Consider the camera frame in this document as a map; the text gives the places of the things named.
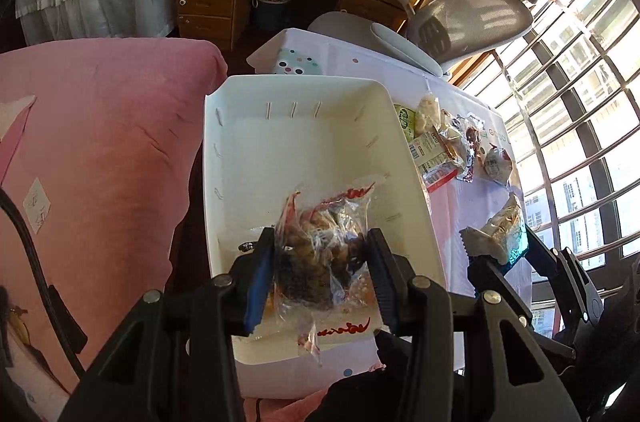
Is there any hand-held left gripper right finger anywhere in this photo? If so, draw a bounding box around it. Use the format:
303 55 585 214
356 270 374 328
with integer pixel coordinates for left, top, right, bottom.
367 227 583 422

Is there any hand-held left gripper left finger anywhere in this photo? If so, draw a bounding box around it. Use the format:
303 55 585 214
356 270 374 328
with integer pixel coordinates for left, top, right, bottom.
57 227 276 422

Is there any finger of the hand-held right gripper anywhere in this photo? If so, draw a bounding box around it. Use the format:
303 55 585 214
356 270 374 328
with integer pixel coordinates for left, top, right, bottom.
467 253 534 329
505 225 604 324

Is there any pale snack packet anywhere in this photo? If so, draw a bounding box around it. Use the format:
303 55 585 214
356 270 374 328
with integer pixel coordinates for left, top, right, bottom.
460 192 528 265

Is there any clear packet of dark snack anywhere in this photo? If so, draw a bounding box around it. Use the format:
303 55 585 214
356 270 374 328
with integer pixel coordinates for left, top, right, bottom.
272 185 381 353

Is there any white plastic bin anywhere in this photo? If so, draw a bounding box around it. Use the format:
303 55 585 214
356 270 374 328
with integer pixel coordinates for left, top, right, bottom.
201 74 447 365

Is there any white round snack packet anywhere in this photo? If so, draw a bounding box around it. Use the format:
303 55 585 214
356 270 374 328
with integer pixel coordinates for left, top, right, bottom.
482 142 516 188

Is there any dark cloth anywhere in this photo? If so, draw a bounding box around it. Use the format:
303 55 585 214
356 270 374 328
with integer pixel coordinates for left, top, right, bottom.
305 369 416 422

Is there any dark snack packet red edge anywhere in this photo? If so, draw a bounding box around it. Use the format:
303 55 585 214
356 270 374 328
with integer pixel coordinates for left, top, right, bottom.
407 132 463 193

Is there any green snack packet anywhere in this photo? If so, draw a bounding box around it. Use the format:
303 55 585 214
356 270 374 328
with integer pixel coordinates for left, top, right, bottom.
393 103 418 140

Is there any rice cracker packet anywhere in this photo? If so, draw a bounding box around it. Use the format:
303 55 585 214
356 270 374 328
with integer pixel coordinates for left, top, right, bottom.
416 95 443 135

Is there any window with metal grille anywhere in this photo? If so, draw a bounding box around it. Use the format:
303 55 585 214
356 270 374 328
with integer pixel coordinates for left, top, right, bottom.
440 0 640 353

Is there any cartoon printed tablecloth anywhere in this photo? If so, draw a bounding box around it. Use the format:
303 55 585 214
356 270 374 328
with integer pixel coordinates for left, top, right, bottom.
235 27 533 403

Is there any pink pillow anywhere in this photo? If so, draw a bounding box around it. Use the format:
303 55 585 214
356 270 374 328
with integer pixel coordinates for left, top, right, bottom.
0 37 228 403

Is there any grey office chair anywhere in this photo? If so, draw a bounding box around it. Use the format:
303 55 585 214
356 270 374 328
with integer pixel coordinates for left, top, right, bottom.
307 0 558 78

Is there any blue waste bin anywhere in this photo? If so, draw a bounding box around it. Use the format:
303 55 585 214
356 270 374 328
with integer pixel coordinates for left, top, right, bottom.
251 0 298 30

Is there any black cable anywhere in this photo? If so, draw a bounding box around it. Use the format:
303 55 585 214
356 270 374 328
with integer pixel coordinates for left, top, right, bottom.
0 189 88 378

